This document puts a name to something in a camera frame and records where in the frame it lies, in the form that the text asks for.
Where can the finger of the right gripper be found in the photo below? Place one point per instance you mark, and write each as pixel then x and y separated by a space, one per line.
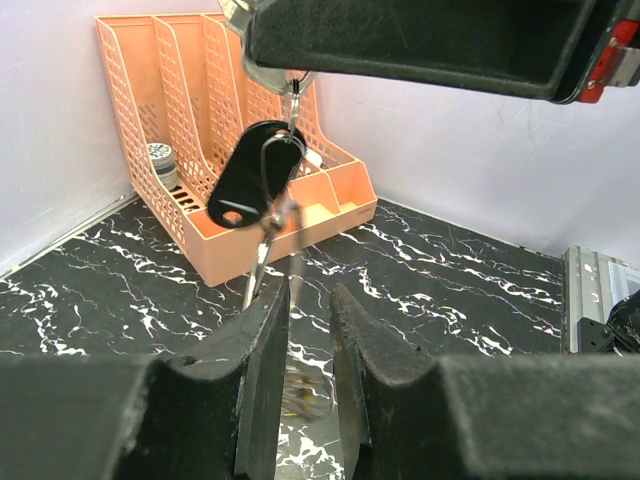
pixel 513 48

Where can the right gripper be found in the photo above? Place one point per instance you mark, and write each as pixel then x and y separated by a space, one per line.
pixel 606 54

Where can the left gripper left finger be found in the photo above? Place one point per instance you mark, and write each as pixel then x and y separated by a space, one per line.
pixel 211 412

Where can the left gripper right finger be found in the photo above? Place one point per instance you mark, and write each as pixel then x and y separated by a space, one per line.
pixel 406 415

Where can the black key tag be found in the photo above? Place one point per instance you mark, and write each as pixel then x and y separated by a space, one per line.
pixel 237 199

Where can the large metal keyring with clips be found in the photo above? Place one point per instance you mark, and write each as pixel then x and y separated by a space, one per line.
pixel 274 224

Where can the silver key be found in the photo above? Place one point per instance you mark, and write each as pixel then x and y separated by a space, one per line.
pixel 243 17

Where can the patterned lid jar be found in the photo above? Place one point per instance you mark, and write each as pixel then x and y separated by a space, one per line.
pixel 164 162

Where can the orange file organizer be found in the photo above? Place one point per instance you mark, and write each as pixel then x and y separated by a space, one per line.
pixel 178 80

